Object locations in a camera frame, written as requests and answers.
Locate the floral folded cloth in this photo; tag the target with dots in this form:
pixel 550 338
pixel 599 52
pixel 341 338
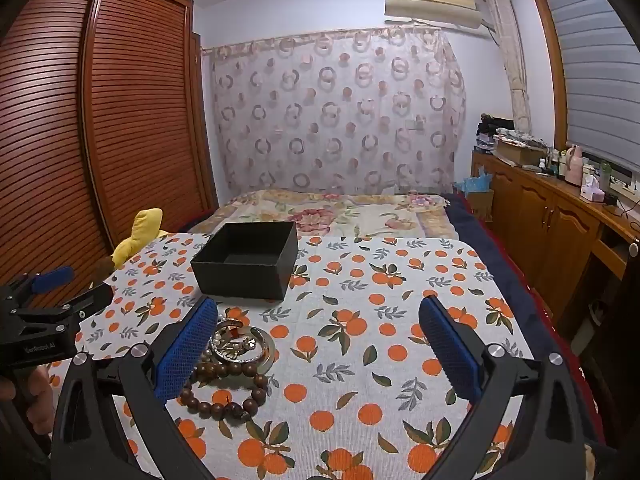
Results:
pixel 522 137

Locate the dark blue bed sheet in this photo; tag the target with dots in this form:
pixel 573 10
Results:
pixel 480 240

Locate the beige window drape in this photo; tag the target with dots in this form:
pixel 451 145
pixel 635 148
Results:
pixel 512 60

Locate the brown cardboard box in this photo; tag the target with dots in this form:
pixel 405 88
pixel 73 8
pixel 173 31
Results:
pixel 482 205

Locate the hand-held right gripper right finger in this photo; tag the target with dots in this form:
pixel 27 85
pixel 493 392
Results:
pixel 450 355

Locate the gold bangle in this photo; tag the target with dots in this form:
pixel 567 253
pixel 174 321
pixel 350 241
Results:
pixel 235 329

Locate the green bottle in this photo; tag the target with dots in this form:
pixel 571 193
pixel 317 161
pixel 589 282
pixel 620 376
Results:
pixel 605 172

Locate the wooden louvered wardrobe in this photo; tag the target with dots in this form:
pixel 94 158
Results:
pixel 125 110

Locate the floral blanket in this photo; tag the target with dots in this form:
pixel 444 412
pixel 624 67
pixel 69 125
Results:
pixel 350 215

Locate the pink tissue box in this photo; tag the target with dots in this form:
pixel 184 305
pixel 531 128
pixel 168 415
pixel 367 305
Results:
pixel 592 190

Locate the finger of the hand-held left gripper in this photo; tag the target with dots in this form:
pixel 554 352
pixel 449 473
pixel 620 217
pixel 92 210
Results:
pixel 92 300
pixel 50 280

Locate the circle pattern curtain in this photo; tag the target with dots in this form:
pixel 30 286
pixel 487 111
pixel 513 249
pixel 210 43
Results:
pixel 325 110

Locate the stack of folded clothes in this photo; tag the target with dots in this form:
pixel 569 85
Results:
pixel 492 132

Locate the yellow plush toy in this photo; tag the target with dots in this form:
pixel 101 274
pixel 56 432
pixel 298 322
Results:
pixel 142 230

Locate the person's left hand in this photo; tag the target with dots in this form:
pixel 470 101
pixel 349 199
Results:
pixel 32 390

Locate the orange print tablecloth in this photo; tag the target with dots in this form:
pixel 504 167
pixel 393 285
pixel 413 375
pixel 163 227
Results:
pixel 375 385

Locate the pink thermos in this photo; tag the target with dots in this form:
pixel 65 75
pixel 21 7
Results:
pixel 574 165

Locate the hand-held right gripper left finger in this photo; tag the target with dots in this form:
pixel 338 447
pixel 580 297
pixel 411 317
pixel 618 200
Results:
pixel 184 352

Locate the cluster of small bottles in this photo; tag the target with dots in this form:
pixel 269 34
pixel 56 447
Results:
pixel 554 165

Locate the blue plastic bag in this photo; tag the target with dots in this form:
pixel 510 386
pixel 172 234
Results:
pixel 475 182

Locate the grey window blind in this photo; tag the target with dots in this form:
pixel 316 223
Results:
pixel 595 70

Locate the black box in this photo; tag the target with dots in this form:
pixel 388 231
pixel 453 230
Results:
pixel 240 272

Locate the wooden cabinet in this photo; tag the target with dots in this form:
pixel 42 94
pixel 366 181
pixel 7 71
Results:
pixel 540 210

